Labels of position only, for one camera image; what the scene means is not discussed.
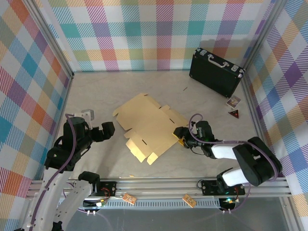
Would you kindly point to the orange printed tag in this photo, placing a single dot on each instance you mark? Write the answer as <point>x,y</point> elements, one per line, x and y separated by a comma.
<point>189,200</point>
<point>129,199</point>

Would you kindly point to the red black triangle piece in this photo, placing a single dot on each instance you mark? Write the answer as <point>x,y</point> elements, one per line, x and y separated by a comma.
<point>234,114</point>

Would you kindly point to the small picture card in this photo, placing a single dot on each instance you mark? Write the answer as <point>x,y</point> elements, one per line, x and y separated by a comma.
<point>233,101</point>

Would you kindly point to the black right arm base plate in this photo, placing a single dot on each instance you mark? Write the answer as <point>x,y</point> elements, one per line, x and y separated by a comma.
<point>209,187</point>

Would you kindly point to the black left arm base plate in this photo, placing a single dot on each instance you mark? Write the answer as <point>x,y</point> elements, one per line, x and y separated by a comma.
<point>108,186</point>

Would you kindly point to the grey metal tray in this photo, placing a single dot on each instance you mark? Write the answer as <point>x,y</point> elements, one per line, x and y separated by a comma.
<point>168,221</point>

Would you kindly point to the cardboard folding box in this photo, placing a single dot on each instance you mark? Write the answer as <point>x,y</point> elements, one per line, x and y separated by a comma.
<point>149,120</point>

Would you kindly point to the wide aluminium extrusion beam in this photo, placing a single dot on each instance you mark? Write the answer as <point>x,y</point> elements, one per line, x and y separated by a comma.
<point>156,186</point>

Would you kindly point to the aluminium corner post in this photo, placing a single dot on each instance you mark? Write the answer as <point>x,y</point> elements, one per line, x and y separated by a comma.
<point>263,36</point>
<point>51,36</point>

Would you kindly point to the aluminium side rail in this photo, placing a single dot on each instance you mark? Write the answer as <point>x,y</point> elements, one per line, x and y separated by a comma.
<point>63,103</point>
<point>257,120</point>

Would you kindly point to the small black controller board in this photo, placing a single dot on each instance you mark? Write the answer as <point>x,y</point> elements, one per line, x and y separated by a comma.
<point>96,204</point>
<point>229,202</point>

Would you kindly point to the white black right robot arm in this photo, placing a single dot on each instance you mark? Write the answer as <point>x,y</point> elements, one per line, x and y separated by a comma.
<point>255,158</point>

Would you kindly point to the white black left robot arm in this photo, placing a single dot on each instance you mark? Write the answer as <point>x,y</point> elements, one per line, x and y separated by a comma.
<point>79,192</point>

